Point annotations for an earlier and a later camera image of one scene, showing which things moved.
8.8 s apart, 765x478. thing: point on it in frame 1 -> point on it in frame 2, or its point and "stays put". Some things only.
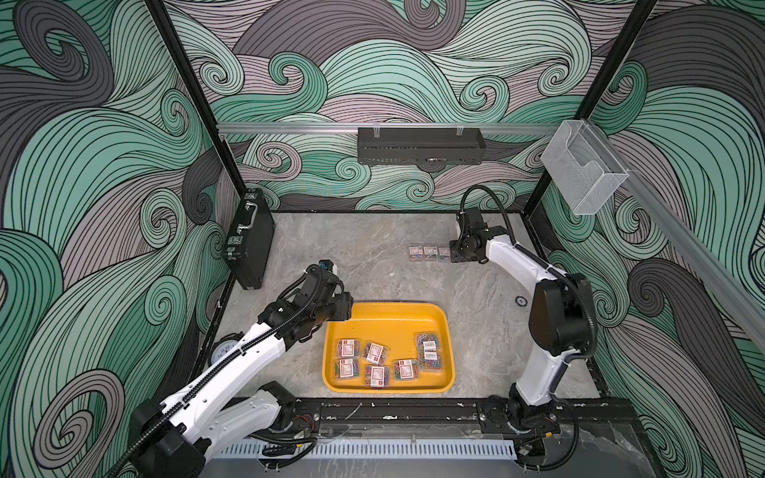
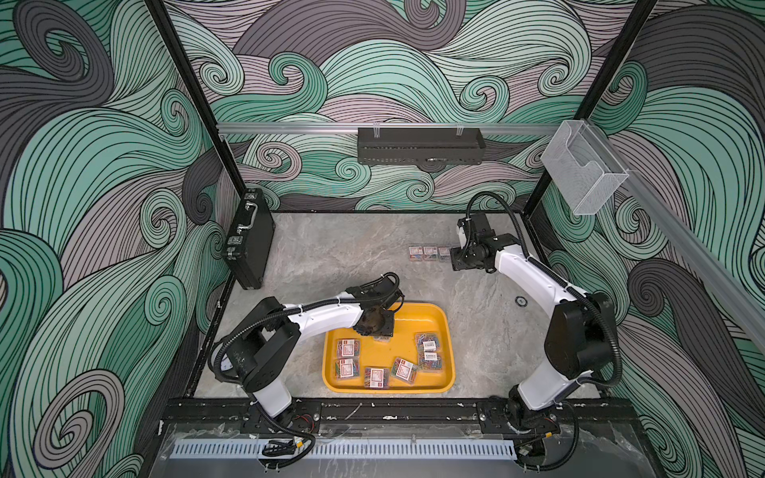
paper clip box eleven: (415, 253) stays put
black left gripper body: (335, 309) -> (382, 327)
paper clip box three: (430, 253) stays put
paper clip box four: (348, 349) stays put
